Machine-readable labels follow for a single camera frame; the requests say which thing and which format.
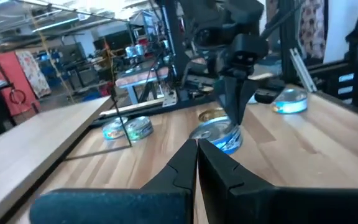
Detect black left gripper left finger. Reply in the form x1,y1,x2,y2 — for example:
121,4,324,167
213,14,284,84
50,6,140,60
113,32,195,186
29,139,198,224

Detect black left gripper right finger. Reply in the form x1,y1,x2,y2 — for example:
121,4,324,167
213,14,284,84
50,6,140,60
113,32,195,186
197,138,358,224

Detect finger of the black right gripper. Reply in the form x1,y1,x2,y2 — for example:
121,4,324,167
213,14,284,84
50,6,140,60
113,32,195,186
237,78,286,125
213,76,241,125

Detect green can with gold lid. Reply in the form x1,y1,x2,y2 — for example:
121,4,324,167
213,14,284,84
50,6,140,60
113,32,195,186
198,108,228,124

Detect blue oval label fish can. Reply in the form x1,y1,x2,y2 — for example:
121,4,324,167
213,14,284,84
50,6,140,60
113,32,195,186
123,116,154,141
271,88,309,114
101,116,129,141

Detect wooden shelf with black legs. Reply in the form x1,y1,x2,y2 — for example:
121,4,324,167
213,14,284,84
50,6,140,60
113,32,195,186
0,83,133,224

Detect black vented control box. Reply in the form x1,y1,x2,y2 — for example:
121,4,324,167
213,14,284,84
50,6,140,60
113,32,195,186
323,60,358,106

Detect red box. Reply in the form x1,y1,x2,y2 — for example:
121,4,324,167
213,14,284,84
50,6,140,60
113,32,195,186
99,83,114,97

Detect blue bin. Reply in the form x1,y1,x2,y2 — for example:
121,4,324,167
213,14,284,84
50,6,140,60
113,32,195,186
81,90,103,102

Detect floral cloth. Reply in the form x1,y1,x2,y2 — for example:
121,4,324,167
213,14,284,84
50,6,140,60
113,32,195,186
15,50,52,99

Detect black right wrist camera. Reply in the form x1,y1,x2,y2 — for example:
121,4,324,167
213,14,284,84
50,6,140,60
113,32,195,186
232,33,269,68

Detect silver aluminium bracket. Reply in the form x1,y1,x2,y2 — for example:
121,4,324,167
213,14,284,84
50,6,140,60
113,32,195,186
290,47,317,93

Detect yellow rope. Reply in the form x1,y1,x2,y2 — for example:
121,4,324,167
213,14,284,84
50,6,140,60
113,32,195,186
103,36,118,93
28,7,76,105

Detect red panel with ring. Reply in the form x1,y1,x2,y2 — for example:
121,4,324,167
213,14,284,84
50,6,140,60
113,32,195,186
0,51,40,116

